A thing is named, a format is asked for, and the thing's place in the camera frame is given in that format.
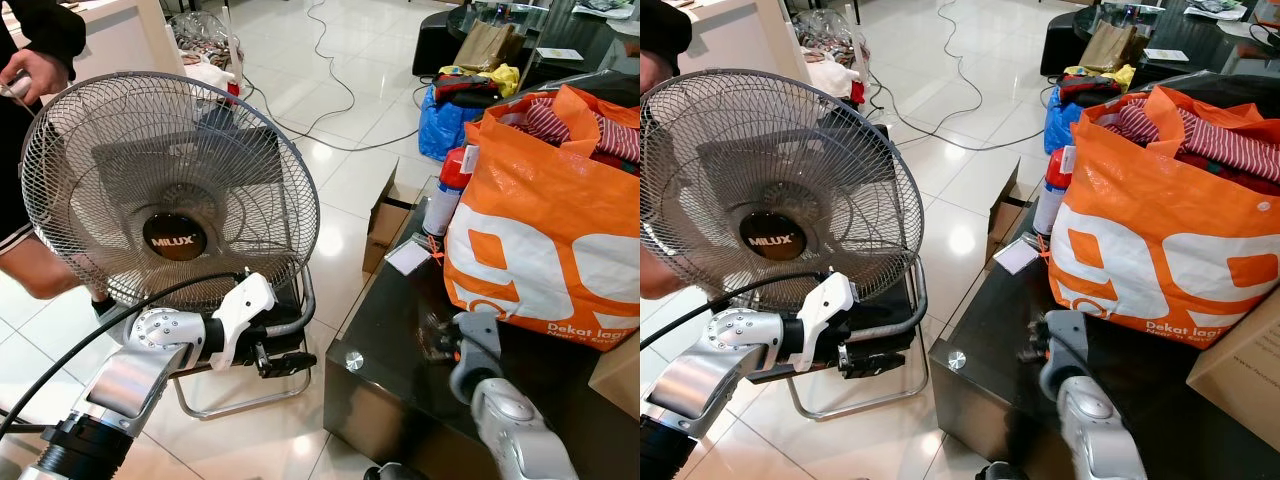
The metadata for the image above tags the orange and white shopping bag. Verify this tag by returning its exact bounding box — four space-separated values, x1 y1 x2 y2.
443 85 641 351

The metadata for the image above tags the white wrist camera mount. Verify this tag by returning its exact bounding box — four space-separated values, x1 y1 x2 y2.
1038 310 1091 403
790 272 859 373
448 310 501 403
207 272 279 371

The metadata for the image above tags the white plastic bag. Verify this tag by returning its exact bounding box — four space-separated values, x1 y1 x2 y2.
805 60 866 101
185 60 241 101

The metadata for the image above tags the black glass side table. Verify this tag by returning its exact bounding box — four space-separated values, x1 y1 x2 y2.
928 200 1280 480
325 195 641 480

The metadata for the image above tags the white paper tag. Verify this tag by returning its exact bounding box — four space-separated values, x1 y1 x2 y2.
993 240 1041 276
385 240 433 276

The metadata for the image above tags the small brown cardboard box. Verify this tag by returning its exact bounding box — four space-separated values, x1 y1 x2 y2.
985 160 1036 271
362 180 426 276

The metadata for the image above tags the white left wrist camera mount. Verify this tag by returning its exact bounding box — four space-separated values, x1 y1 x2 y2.
207 272 279 371
790 272 859 373

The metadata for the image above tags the brown paper bag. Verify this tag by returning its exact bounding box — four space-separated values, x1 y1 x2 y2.
1080 22 1149 72
458 20 527 72

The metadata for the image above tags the white spray can red cap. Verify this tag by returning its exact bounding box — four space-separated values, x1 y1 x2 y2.
1032 145 1076 238
422 145 479 239

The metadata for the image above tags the white counter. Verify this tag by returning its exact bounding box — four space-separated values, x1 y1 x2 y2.
675 0 811 81
55 0 186 81

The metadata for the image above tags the grey Milux electric fan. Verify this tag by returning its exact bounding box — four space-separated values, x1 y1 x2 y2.
640 68 926 313
20 70 321 313

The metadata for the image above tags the dark red clothing bundle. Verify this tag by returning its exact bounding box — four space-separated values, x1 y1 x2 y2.
1060 67 1119 106
432 65 501 108

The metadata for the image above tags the red striped cloth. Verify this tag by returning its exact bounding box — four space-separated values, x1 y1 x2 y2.
1100 98 1280 186
500 95 641 166

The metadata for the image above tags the black low glass table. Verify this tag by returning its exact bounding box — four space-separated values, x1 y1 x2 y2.
1040 0 1280 86
412 0 641 91

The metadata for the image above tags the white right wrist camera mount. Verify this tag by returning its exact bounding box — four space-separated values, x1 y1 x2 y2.
448 310 501 403
1038 310 1091 403

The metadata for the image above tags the black floor cable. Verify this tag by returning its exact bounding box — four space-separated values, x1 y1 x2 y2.
868 0 1048 154
235 0 433 154

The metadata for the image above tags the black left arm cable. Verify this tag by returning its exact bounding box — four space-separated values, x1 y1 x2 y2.
640 270 829 349
0 270 246 436

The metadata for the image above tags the blue plastic bag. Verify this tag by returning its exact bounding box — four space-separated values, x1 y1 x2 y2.
418 85 488 163
1044 85 1089 156

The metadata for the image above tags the clear plastic bag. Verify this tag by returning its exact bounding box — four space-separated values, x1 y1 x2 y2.
170 10 246 71
795 10 869 67

